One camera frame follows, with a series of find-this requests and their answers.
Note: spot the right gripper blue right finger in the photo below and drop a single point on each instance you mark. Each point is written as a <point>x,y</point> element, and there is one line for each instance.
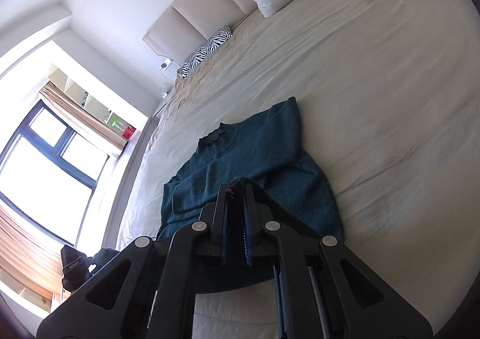
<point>256,215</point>

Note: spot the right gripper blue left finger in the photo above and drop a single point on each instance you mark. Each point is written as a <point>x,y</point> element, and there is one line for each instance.
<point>220,226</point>

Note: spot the dark green knit sweater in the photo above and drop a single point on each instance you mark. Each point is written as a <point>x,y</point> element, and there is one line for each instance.
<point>266,150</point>

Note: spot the red storage box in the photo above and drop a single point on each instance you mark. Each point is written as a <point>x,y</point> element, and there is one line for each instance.
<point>128,132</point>

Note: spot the beige curtain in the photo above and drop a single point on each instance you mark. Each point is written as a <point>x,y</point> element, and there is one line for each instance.
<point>92,129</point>

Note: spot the zebra print pillow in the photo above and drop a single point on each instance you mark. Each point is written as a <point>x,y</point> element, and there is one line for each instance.
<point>211,45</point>

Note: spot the beige padded headboard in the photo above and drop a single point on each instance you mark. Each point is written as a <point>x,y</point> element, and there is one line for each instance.
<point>187,24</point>

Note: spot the beige bed sheet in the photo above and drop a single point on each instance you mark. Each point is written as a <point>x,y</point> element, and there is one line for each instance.
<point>388,92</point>

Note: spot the white wall shelf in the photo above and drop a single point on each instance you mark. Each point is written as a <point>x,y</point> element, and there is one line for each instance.
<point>84,99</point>

